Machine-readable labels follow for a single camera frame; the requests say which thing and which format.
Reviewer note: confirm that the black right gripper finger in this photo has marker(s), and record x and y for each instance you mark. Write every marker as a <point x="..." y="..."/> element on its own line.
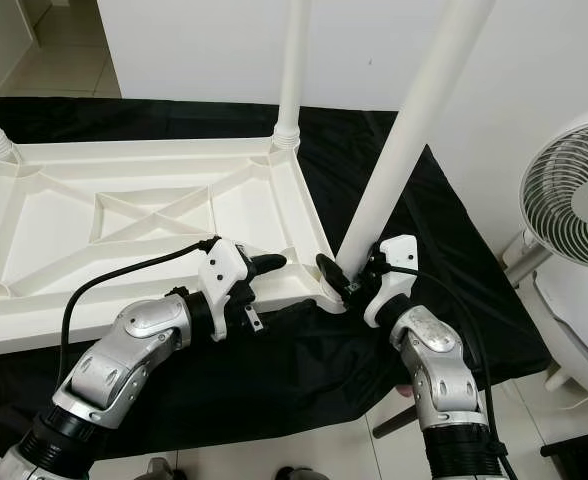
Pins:
<point x="334" y="272"/>

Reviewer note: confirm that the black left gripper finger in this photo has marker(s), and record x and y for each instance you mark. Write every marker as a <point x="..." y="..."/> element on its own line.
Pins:
<point x="269" y="264"/>

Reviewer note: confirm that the white plastic children table top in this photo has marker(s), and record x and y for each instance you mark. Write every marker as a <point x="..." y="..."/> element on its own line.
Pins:
<point x="44" y="240"/>

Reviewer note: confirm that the pink cloth with white hem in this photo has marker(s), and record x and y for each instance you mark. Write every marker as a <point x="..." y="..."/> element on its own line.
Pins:
<point x="408" y="390"/>

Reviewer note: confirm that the dark grey metal table leg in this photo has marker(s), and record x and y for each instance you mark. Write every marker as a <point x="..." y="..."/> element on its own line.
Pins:
<point x="394" y="422"/>

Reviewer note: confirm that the black robot right foot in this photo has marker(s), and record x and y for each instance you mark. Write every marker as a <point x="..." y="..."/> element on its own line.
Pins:
<point x="299" y="474"/>

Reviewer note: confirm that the black floor stand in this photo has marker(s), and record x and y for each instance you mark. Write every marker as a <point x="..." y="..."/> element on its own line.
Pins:
<point x="579" y="455"/>

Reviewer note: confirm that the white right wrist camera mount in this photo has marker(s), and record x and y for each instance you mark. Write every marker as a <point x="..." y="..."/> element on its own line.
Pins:
<point x="396" y="265"/>

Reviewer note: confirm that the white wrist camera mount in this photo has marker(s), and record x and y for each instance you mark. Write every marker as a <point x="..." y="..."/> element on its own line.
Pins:
<point x="222" y="270"/>
<point x="396" y="265"/>

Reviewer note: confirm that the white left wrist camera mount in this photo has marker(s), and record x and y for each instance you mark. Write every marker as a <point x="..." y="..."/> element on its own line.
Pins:
<point x="222" y="270"/>

